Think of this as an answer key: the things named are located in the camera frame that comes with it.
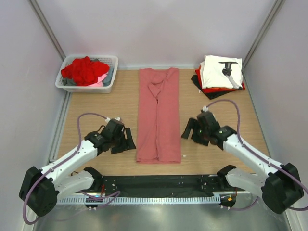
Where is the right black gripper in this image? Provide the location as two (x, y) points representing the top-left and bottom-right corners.
(180, 117), (209, 146)

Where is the pink t shirt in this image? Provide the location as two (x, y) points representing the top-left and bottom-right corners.
(136, 68), (181, 164)

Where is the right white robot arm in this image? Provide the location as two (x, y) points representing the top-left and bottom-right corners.
(181, 111), (304, 214)

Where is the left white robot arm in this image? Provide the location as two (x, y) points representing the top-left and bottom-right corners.
(19, 118), (136, 217)

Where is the red folded t shirt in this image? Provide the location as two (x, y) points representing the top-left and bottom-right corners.
(195, 69), (237, 93)

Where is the black folded t shirt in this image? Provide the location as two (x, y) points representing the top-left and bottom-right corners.
(191, 75), (231, 100)

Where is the white folded printed t shirt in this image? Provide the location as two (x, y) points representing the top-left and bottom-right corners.
(200, 55), (243, 90)

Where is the light pink garment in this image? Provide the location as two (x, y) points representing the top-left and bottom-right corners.
(89, 74), (107, 87)

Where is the red crumpled t shirt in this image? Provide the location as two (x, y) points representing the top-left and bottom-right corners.
(60, 56), (110, 86)

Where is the grey garment in basket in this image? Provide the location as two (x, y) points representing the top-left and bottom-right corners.
(61, 57), (115, 87)

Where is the white plastic basket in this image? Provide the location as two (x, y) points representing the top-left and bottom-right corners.
(55, 55), (118, 93)

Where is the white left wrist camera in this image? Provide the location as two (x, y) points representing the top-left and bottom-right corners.
(105, 117), (122, 123)

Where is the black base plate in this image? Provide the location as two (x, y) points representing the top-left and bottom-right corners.
(84, 175), (238, 198)

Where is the grey cable duct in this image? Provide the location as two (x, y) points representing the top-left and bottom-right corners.
(57, 194), (221, 205)

